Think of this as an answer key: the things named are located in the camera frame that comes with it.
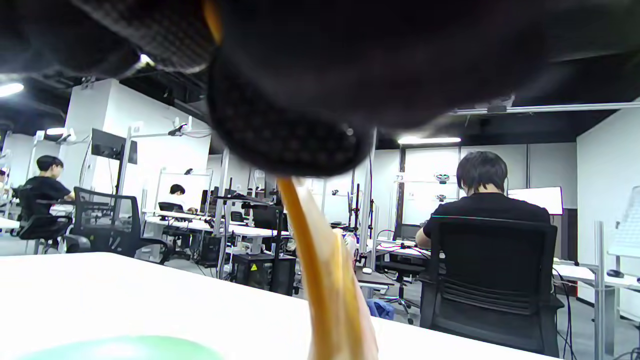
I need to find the person's right hand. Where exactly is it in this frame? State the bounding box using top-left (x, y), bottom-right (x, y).
top-left (0, 0), bottom-right (640, 178)

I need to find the translucent amber spatula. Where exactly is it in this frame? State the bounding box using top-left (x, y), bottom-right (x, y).
top-left (276, 176), bottom-right (379, 360)

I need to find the white desk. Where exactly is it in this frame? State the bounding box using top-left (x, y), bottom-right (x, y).
top-left (552, 262), bottom-right (640, 356)
top-left (144, 210), bottom-right (291, 256)

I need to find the black computer tower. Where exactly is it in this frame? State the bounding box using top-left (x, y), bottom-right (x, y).
top-left (232, 253), bottom-right (297, 296)

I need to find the white lit monitor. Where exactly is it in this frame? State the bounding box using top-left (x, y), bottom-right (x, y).
top-left (507, 186), bottom-right (564, 216)

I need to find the blue bag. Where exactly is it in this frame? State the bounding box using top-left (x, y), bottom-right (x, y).
top-left (366, 298), bottom-right (396, 321)

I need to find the black mesh office chair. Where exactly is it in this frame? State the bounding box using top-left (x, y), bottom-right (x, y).
top-left (62, 187), bottom-right (173, 264)

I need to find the green bowl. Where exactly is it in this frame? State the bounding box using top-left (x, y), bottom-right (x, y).
top-left (15, 335), bottom-right (226, 360)

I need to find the black wall monitor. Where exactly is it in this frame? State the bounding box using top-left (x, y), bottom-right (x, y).
top-left (91, 128), bottom-right (138, 165)

